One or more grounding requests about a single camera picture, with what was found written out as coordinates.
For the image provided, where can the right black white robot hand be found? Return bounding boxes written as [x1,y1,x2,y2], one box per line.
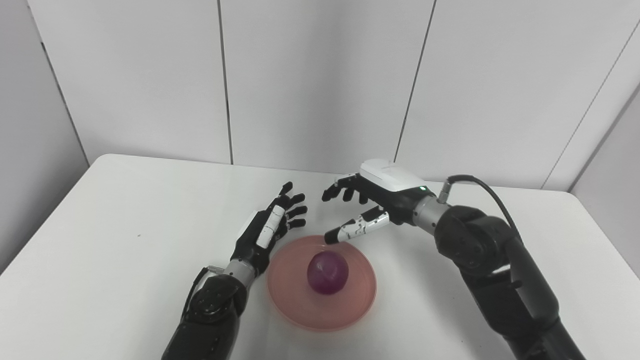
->
[322,158,432,246]

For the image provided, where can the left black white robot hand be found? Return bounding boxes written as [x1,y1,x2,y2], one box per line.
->
[229,182,309,279]

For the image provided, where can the purple red onion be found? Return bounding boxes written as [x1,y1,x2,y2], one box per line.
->
[306,251,350,295]

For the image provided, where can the pink round plate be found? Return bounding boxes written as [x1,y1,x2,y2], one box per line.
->
[266,235,377,332]

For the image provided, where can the thin black left wrist cable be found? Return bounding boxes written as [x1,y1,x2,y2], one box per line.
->
[180,265,226,323]

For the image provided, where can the thick black right wrist cable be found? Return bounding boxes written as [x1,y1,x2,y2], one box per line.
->
[437,174,524,251]

